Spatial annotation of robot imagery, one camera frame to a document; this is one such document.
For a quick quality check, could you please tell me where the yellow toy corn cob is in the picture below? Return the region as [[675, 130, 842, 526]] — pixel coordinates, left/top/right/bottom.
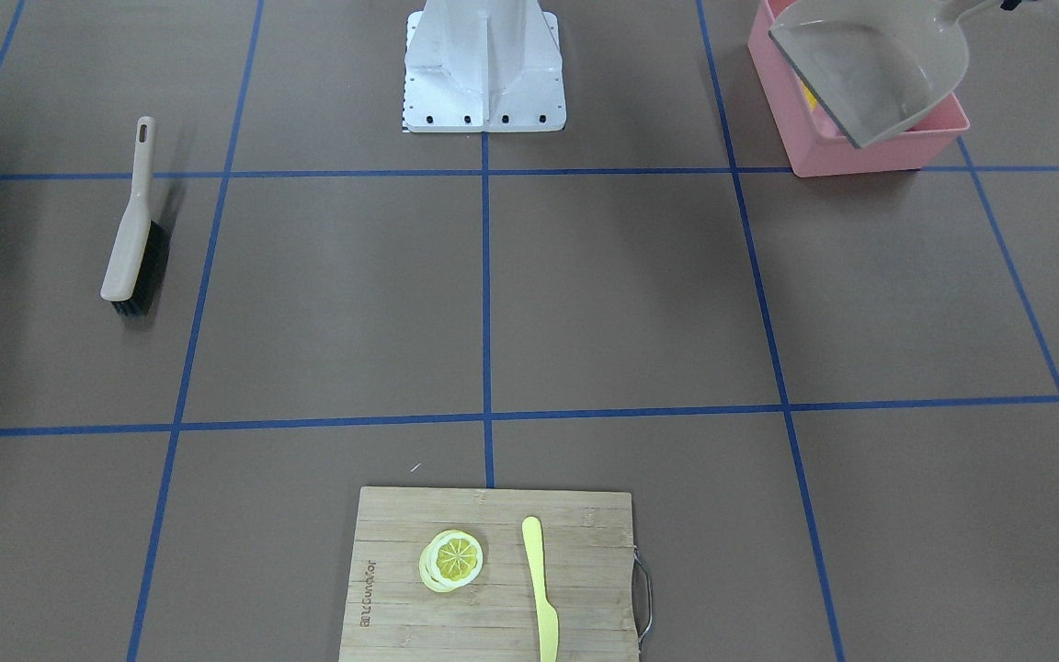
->
[[798, 80, 819, 110]]

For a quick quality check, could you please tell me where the wooden hand brush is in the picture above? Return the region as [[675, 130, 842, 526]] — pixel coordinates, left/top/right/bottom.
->
[[98, 117, 165, 318]]

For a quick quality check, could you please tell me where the beige plastic dustpan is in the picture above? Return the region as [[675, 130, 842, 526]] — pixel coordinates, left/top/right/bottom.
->
[[769, 1, 997, 148]]

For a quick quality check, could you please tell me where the pink plastic bin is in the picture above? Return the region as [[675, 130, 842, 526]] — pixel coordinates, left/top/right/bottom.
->
[[747, 0, 971, 178]]

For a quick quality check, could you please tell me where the yellow lemon half toy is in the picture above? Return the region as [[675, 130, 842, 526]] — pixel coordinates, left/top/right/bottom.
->
[[416, 531, 484, 592]]

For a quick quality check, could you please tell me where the yellow toy knife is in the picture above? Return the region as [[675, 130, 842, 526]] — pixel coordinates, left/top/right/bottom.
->
[[521, 516, 560, 661]]

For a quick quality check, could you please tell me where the wooden cutting board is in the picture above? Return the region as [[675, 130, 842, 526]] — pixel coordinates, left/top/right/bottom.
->
[[337, 486, 643, 661]]

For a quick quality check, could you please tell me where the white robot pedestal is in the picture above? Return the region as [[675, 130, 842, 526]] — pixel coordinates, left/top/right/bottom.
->
[[401, 1, 567, 133]]

